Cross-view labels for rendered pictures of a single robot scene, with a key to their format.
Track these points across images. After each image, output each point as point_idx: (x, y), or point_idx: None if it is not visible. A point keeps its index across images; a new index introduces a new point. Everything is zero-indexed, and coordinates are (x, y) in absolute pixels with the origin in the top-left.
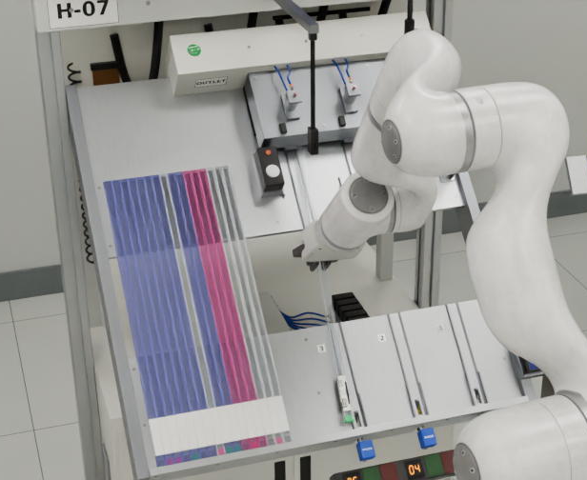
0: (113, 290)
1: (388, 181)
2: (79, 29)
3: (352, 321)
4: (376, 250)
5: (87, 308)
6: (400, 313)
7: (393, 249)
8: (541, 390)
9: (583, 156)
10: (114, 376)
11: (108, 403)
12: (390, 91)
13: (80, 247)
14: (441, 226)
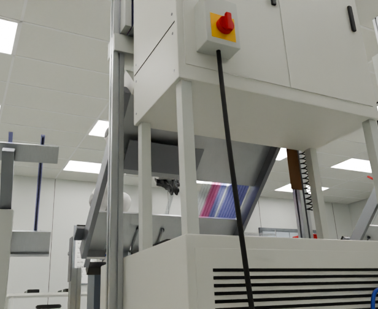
0: (246, 195)
1: None
2: None
3: (158, 214)
4: (151, 227)
5: (297, 225)
6: (138, 213)
7: (138, 224)
8: (72, 252)
9: (50, 145)
10: (245, 227)
11: None
12: None
13: (293, 192)
14: (107, 195)
